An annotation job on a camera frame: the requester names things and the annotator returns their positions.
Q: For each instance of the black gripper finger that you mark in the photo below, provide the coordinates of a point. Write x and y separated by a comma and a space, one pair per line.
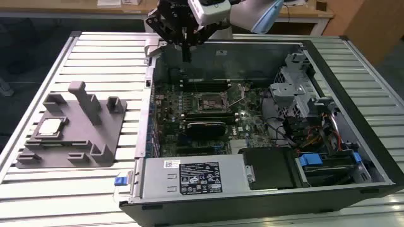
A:
205, 30
160, 28

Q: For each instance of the thin metal locking lever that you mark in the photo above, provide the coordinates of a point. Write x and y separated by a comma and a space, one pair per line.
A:
196, 87

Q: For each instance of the silver CPU chip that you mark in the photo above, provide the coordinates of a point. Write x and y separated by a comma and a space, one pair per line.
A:
49, 127

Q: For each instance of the white paper box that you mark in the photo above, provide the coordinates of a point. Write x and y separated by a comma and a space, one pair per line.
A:
108, 2
131, 2

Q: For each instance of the wooden desk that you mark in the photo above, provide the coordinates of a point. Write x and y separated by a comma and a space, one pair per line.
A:
109, 10

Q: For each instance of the green motherboard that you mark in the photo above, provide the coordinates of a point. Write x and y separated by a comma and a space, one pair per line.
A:
167, 111

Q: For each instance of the grey metal drive cage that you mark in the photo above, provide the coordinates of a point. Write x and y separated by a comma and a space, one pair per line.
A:
289, 92

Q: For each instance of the small black box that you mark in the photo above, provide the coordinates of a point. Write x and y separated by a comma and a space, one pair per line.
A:
321, 6

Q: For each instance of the black graphics card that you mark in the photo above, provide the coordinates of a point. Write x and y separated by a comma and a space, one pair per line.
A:
205, 131

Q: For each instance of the silver chipset heatsink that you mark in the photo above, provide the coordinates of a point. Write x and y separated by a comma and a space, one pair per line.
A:
239, 144

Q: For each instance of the grey parts rack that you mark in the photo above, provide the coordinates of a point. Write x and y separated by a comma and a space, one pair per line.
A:
75, 132

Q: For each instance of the wooden cabinet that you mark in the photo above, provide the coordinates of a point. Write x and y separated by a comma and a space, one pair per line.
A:
372, 23

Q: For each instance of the grey metal foot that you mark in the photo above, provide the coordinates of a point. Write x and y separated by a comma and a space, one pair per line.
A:
4, 88

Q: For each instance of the black plastic shroud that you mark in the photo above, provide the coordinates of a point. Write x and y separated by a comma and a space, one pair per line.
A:
271, 168

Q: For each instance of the silver power supply unit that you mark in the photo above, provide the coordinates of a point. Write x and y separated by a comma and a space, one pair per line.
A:
157, 179

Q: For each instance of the blue case latch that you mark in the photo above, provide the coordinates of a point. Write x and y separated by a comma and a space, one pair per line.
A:
120, 182

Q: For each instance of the hard disk in blue carrier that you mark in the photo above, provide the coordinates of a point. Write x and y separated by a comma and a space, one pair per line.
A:
328, 172

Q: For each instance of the black open PC case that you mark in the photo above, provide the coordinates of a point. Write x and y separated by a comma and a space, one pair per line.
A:
220, 212

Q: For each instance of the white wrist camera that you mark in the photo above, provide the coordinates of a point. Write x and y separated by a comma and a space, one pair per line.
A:
211, 14

